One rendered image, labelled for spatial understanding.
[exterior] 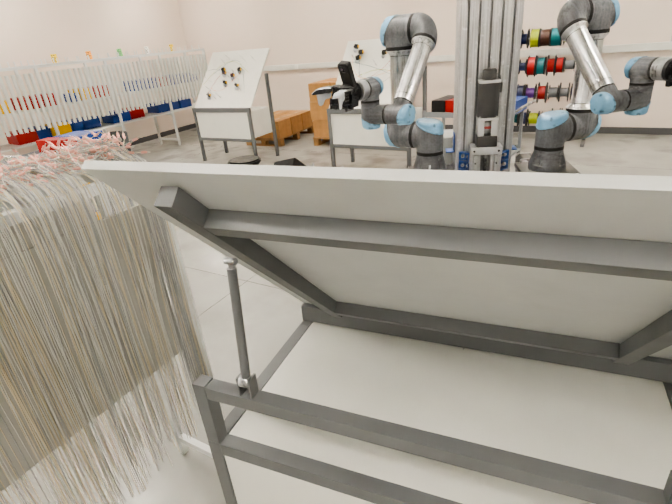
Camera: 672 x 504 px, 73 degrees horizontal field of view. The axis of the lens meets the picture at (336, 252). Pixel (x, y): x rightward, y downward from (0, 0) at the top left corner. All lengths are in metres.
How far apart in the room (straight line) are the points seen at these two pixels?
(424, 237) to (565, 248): 0.19
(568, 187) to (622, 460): 0.89
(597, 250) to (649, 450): 0.79
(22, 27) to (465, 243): 9.49
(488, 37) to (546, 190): 1.64
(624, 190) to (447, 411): 0.91
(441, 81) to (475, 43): 6.56
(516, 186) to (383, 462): 0.84
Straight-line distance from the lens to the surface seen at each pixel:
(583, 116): 2.17
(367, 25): 9.19
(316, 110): 8.10
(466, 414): 1.35
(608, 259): 0.70
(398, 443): 1.03
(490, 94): 2.11
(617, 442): 1.39
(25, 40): 9.86
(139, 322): 1.59
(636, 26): 8.28
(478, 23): 2.17
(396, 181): 0.59
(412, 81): 1.85
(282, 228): 0.79
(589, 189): 0.58
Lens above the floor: 1.76
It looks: 26 degrees down
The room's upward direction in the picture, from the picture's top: 5 degrees counter-clockwise
